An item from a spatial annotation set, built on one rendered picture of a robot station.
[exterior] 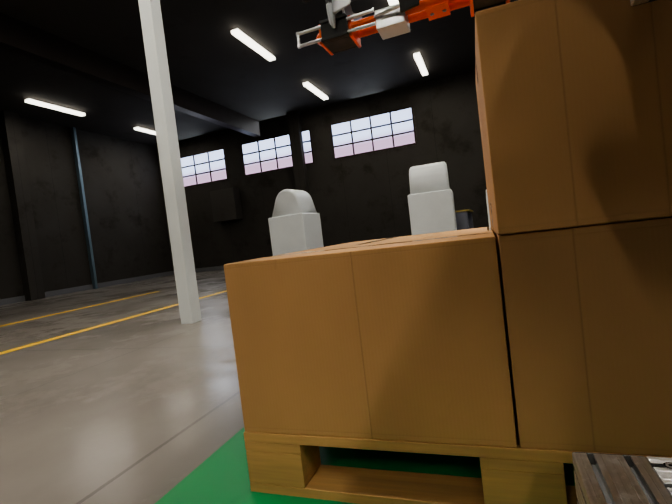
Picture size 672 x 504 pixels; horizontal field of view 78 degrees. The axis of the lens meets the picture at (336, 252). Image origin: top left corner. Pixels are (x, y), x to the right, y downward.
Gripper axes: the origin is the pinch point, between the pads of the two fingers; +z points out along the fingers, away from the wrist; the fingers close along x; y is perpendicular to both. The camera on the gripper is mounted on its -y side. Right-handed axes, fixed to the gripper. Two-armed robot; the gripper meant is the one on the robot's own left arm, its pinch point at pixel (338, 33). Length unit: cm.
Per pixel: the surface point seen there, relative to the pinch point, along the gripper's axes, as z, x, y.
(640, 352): 75, -19, 52
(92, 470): 108, -19, -81
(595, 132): 38, -19, 48
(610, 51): 25, -19, 52
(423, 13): 0.6, 1.4, 20.8
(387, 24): 2.6, -2.8, 12.9
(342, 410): 87, -19, -3
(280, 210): -7, 562, -316
